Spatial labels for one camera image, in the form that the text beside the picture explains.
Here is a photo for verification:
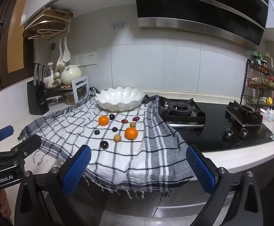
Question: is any white wall rack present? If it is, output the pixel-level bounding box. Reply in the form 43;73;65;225
21;14;74;40

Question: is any white slotted stand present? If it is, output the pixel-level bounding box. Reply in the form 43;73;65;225
71;76;90;104

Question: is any steel stockpot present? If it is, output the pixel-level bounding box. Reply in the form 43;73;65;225
63;88;87;105

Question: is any grey base cabinet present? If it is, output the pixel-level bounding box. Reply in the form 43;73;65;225
40;151;274;226

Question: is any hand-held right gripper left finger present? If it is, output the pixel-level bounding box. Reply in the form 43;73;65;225
14;145;92;226

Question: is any row of seasoning packets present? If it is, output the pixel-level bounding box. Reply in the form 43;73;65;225
249;75;274;89

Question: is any black steel range hood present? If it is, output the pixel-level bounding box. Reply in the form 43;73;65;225
133;0;269;47

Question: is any green capped bottle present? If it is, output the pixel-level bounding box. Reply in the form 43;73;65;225
252;52;263;64

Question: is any white scalloped bowl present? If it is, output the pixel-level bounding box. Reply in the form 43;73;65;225
95;87;146;112

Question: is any white plastic jug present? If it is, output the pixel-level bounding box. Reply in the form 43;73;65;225
263;52;274;67

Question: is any grey checked cloth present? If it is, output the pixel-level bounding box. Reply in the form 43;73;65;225
18;87;196;199

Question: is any steel pot with cream knob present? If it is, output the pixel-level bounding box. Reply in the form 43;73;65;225
45;62;57;78

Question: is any white condiment jar set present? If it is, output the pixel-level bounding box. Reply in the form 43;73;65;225
259;108;274;122

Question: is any rectangular wooden cutting board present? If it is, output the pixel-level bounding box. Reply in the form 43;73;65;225
37;7;74;25

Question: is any black glass gas cooktop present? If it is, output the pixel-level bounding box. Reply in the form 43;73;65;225
159;96;274;153

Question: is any round wooden board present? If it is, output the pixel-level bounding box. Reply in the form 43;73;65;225
22;20;68;38

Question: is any gas stove burner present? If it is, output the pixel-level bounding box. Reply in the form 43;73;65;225
160;96;206;129

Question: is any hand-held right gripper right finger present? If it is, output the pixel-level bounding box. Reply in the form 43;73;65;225
186;145;263;226

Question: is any steel pan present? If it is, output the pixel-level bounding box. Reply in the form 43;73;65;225
45;94;65;106

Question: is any large cream ceramic pot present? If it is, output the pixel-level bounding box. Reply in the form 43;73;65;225
60;64;82;85

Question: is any white ladle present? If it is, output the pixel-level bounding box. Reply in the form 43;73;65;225
57;37;64;67

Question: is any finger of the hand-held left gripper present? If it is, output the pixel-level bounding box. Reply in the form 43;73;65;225
0;125;14;146
8;134;42;163

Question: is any black burner grate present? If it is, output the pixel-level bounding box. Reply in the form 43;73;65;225
226;101;263;126

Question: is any black knife block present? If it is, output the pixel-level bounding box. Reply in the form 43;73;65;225
27;81;50;116

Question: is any person's left hand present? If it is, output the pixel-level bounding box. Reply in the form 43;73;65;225
0;189;12;218

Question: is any black wire spice rack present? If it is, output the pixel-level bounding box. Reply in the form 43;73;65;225
240;58;274;106

